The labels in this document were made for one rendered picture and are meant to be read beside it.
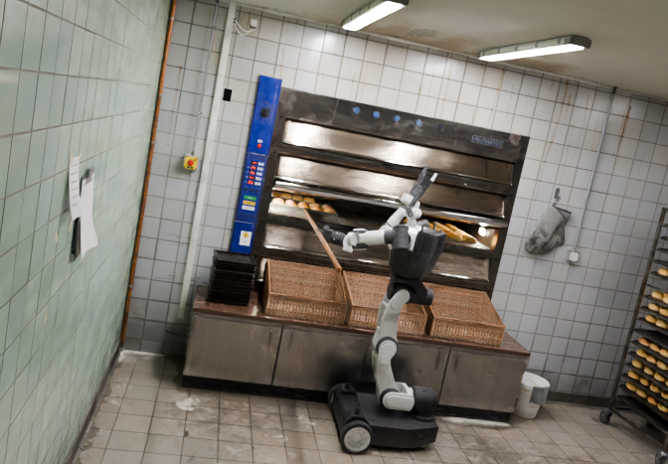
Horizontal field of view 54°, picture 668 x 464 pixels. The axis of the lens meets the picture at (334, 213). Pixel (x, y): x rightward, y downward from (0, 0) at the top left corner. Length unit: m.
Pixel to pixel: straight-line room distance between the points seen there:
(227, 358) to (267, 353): 0.27
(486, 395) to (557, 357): 0.99
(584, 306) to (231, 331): 2.91
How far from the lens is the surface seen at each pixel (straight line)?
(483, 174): 5.11
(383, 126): 4.87
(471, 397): 4.98
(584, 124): 5.44
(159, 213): 4.82
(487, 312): 5.20
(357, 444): 4.20
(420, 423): 4.40
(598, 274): 5.74
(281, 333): 4.50
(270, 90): 4.69
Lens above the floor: 1.98
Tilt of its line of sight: 9 degrees down
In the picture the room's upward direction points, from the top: 11 degrees clockwise
